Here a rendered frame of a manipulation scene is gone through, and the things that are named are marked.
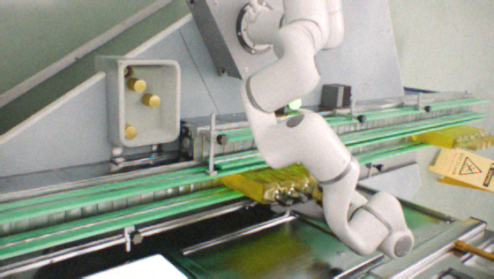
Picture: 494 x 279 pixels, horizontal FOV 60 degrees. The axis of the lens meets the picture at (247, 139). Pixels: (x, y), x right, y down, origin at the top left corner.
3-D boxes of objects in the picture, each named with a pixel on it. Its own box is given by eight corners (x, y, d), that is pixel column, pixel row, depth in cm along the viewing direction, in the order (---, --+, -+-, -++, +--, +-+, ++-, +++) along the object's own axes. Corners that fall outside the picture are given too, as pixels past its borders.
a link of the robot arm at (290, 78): (261, 41, 93) (228, 56, 81) (312, 8, 85) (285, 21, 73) (291, 95, 95) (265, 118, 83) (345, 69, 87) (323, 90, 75)
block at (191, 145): (178, 155, 124) (191, 162, 119) (179, 124, 122) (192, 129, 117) (189, 154, 126) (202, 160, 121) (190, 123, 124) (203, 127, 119)
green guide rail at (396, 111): (205, 137, 120) (223, 143, 114) (205, 133, 120) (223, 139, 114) (473, 99, 231) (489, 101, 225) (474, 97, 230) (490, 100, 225)
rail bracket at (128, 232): (107, 239, 108) (130, 262, 99) (106, 214, 107) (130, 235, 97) (122, 235, 111) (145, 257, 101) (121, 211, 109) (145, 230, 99)
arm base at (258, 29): (228, 14, 119) (261, 11, 107) (256, -12, 123) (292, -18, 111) (254, 58, 127) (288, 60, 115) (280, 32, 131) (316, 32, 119)
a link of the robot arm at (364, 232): (334, 145, 88) (385, 208, 96) (292, 190, 86) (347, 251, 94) (359, 154, 80) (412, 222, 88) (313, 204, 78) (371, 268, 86)
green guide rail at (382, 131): (205, 162, 122) (221, 169, 116) (205, 158, 122) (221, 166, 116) (471, 112, 232) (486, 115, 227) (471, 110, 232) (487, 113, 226)
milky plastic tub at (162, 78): (108, 141, 115) (121, 148, 109) (105, 56, 110) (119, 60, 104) (164, 133, 126) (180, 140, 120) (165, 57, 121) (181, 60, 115)
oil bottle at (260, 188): (220, 183, 128) (267, 207, 112) (220, 165, 127) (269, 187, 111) (234, 180, 132) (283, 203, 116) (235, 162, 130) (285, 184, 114)
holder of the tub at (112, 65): (108, 159, 117) (120, 167, 112) (105, 57, 110) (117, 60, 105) (163, 150, 128) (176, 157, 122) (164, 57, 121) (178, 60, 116)
